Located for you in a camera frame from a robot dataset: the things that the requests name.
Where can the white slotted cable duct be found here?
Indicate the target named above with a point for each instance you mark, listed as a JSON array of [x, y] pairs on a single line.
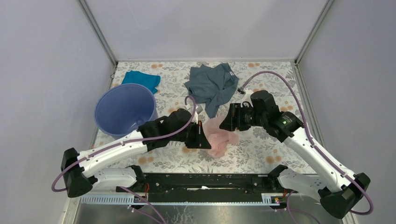
[[184, 199]]

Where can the teal cloth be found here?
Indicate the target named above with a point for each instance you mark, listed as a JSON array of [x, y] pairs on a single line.
[[149, 81]]

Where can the pink plastic trash bag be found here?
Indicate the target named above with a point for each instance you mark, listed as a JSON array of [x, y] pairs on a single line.
[[218, 138]]

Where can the floral tablecloth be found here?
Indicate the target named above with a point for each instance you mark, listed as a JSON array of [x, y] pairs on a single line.
[[256, 151]]

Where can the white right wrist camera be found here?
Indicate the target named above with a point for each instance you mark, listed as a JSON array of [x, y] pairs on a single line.
[[246, 99]]

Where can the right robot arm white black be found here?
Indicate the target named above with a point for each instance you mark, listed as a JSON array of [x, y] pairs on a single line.
[[337, 188]]

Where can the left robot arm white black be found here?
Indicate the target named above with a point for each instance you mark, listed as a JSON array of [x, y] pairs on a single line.
[[86, 170]]

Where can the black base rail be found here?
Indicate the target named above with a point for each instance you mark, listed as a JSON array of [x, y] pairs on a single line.
[[173, 183]]

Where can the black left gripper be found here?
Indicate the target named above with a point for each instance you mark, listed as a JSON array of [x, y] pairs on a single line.
[[200, 140]]

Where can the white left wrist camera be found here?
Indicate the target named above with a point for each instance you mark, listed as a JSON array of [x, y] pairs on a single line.
[[198, 109]]

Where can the blue plastic trash bin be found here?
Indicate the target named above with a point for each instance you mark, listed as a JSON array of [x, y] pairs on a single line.
[[124, 108]]

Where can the grey-blue shirt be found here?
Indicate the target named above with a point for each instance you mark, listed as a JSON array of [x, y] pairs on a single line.
[[212, 86]]

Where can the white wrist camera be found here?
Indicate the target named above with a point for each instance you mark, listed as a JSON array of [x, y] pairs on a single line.
[[246, 99], [198, 109]]

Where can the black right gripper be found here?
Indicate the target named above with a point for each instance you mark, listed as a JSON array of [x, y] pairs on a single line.
[[230, 122]]

